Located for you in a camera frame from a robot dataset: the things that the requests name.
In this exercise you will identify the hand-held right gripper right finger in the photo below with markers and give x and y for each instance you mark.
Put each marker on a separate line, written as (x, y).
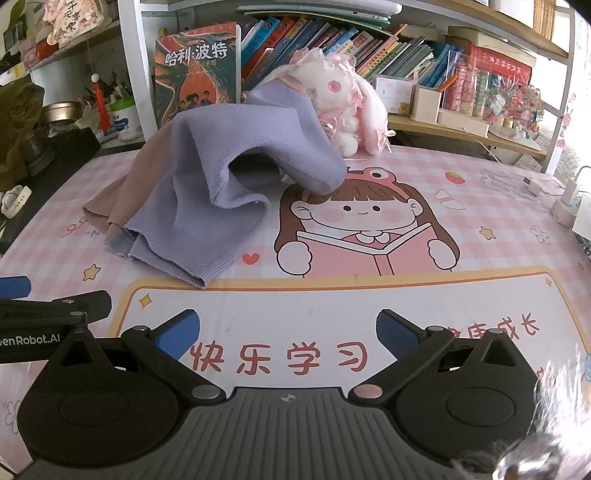
(397, 337)

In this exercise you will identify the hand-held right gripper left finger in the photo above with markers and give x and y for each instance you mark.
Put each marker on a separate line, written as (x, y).
(178, 337)

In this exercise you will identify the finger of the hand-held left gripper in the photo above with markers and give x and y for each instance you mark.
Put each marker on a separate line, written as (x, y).
(14, 287)
(46, 307)

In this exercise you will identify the purple and pink sweater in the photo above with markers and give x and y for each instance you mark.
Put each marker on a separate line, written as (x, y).
(184, 184)

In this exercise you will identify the white wristwatch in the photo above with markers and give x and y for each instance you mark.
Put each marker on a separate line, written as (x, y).
(14, 201)

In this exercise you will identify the black side table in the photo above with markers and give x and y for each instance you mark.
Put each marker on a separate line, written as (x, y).
(60, 170)

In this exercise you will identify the dark round jar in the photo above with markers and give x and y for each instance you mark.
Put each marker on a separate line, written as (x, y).
(34, 150)

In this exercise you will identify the olive brown cloth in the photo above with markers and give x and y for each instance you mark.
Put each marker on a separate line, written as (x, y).
(18, 120)

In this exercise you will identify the clear bead charm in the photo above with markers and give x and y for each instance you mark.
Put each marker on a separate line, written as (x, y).
(528, 459)

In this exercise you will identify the metal bowl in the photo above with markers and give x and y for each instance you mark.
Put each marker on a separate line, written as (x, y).
(62, 113)

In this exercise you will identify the fluffy pale sleeve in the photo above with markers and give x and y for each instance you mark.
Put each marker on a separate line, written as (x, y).
(568, 406)

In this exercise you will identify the white jar with green lid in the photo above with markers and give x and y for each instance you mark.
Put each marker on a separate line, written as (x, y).
(125, 120)

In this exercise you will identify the red tassel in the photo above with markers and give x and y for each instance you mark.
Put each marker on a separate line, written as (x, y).
(100, 104)

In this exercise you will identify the small white plug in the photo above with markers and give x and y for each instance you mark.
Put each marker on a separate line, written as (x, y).
(534, 187)

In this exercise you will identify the white charger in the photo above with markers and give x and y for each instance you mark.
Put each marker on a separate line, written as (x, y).
(567, 207)

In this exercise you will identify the white paper sheet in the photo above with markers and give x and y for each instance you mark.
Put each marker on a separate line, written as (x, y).
(582, 217)

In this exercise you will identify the flat white box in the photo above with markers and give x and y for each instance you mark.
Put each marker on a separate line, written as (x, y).
(461, 122)

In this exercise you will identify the white open box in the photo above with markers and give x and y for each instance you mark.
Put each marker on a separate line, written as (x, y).
(427, 104)

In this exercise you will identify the white and pink plush bunny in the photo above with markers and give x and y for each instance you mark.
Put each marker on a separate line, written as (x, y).
(332, 83)

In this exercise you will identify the dark illustrated cover book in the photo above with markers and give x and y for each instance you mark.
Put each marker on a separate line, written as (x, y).
(198, 69)

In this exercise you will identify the white bookshelf with wooden boards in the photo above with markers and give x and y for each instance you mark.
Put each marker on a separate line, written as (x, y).
(134, 46)

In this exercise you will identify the pink piglet ornament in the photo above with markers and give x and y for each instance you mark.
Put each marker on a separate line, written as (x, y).
(67, 21)

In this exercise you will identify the row of shelf books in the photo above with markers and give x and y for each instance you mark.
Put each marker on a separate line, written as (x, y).
(369, 46)

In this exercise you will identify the thick red book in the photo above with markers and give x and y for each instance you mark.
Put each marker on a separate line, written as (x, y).
(498, 62)

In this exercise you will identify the thick beige book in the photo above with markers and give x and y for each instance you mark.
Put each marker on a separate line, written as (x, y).
(489, 39)

